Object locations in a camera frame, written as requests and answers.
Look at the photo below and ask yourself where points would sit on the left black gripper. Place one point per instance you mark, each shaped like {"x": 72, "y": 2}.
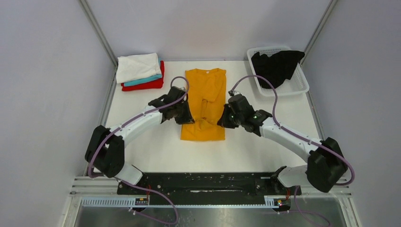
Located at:
{"x": 187, "y": 119}

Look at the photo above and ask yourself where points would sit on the white folded t shirt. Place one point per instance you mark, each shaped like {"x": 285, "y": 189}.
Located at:
{"x": 137, "y": 67}

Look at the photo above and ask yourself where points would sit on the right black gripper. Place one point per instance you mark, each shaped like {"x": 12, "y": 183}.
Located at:
{"x": 226, "y": 117}

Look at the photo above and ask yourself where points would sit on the teal folded t shirt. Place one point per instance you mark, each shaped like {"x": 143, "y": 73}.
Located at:
{"x": 145, "y": 80}

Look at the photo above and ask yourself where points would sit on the yellow t shirt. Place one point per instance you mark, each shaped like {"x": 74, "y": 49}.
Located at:
{"x": 206, "y": 99}

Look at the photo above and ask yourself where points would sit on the red folded t shirt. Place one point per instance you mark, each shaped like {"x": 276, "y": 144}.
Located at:
{"x": 151, "y": 85}

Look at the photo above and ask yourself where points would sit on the black t shirt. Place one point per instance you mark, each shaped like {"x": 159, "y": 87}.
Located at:
{"x": 277, "y": 68}

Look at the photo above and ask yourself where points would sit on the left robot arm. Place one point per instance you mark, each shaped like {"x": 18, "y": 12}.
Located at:
{"x": 106, "y": 150}

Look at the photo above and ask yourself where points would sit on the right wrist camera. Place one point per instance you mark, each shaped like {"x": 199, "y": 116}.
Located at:
{"x": 240, "y": 106}

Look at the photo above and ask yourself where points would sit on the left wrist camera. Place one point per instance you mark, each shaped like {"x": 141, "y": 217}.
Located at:
{"x": 175, "y": 95}

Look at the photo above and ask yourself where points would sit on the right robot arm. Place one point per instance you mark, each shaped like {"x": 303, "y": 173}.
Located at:
{"x": 324, "y": 161}

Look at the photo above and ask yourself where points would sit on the right aluminium frame post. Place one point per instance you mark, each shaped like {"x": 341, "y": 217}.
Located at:
{"x": 325, "y": 17}

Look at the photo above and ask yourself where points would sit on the white plastic basket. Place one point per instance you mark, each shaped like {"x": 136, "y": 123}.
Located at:
{"x": 295, "y": 86}

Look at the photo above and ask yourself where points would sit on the white slotted cable duct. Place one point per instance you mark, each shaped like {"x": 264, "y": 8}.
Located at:
{"x": 115, "y": 202}

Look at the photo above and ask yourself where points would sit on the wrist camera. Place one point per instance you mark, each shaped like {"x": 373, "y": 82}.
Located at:
{"x": 175, "y": 95}
{"x": 240, "y": 106}

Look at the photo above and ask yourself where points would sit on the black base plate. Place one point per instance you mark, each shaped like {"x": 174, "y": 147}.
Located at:
{"x": 216, "y": 188}

